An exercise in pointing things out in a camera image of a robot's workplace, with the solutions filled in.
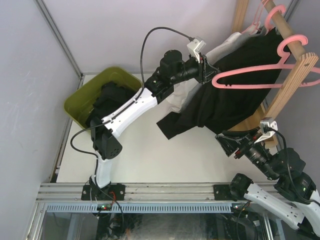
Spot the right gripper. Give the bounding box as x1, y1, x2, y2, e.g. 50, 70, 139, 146
215, 126, 278, 180

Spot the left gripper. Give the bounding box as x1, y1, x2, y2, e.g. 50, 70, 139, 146
170, 51, 221, 86

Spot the black shirt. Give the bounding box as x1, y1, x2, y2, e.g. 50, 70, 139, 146
85, 81, 136, 127
157, 29, 283, 139

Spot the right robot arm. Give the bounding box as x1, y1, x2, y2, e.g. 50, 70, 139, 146
215, 126, 320, 240

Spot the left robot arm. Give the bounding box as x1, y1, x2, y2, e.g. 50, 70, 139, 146
90, 50, 220, 200

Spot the grey shirt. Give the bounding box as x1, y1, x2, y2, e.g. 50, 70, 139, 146
177, 32, 257, 113

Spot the white shirt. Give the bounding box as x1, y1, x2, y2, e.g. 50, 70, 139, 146
166, 32, 244, 113

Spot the pink hanger under white shirt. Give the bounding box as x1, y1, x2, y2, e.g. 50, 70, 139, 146
241, 0, 268, 35

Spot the wooden clothes rack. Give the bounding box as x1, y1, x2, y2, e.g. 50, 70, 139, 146
231, 0, 320, 148

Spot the green plastic basket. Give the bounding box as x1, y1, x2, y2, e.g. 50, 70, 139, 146
64, 66, 142, 129

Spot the right camera cable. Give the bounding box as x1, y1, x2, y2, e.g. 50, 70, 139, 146
267, 126, 320, 204

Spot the camera cable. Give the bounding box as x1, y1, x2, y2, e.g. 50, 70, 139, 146
70, 26, 195, 157
267, 126, 320, 204

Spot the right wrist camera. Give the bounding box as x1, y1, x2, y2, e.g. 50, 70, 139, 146
255, 117, 278, 143

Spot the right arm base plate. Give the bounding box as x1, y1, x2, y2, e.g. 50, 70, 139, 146
213, 184, 236, 201

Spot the left camera cable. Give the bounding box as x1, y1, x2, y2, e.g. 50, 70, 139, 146
70, 26, 195, 157

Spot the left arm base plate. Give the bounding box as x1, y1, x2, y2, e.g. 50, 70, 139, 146
81, 183, 126, 201

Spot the slotted cable duct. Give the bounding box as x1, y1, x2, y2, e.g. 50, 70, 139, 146
46, 202, 233, 214

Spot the aluminium frame rail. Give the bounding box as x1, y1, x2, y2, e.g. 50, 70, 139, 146
36, 182, 309, 204

